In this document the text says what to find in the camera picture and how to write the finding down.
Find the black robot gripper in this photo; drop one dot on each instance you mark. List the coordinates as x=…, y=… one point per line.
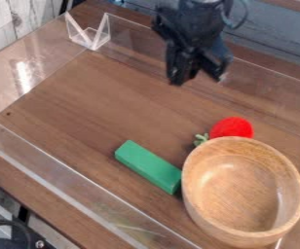
x=192, y=30

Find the red knitted strawberry toy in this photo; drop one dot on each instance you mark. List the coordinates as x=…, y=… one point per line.
x=232, y=126

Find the wooden bowl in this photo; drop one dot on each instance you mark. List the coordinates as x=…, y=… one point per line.
x=241, y=191

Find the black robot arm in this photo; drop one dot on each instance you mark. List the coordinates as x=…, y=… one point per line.
x=234, y=25

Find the green rectangular block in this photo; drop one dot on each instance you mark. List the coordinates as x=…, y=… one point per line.
x=152, y=167

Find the black device with screw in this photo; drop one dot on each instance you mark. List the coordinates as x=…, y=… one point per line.
x=22, y=238

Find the clear acrylic back wall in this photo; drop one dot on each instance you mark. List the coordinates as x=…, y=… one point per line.
x=252, y=89

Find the clear acrylic wall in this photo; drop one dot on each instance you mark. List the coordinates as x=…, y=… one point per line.
x=104, y=208
x=252, y=89

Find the clear acrylic corner bracket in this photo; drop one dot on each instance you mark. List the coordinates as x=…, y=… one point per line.
x=89, y=37

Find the clear acrylic front wall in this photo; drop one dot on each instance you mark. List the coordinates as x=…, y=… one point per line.
x=104, y=208

